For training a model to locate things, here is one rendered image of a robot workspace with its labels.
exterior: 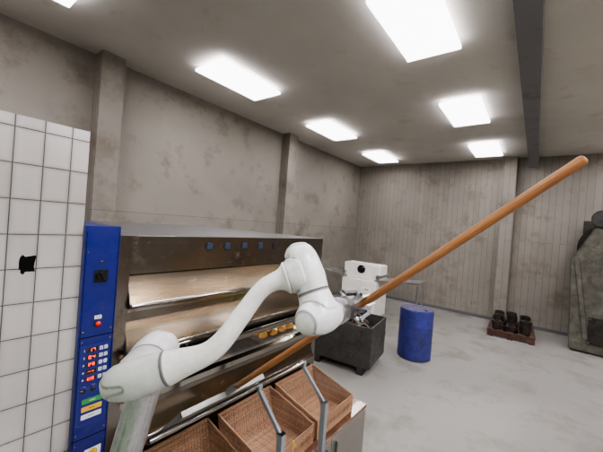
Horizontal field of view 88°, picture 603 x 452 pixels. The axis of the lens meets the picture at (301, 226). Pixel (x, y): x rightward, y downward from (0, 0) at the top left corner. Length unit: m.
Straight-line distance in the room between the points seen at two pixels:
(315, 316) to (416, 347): 5.23
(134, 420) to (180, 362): 0.34
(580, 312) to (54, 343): 8.69
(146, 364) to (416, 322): 5.27
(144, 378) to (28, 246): 0.97
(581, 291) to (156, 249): 8.26
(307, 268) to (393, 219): 9.86
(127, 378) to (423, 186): 10.06
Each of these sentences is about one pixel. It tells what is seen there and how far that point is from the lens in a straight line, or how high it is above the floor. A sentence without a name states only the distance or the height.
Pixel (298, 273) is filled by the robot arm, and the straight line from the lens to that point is 0.95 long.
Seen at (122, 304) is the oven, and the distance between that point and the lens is 1.98.
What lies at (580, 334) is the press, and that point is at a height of 0.36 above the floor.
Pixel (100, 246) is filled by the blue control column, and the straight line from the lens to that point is 1.84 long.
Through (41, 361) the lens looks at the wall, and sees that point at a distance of 1.94.
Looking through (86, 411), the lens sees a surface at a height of 1.23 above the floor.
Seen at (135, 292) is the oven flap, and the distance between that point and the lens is 1.99.
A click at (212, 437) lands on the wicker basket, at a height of 0.75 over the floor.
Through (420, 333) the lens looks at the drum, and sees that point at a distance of 6.02.
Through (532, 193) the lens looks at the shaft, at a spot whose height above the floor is 2.38.
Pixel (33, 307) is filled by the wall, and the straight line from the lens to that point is 1.85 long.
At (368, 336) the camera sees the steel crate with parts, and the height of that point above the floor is 0.62.
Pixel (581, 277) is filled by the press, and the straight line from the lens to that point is 8.82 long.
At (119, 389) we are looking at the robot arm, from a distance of 1.07.
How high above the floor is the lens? 2.24
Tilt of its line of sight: level
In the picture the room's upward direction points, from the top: 4 degrees clockwise
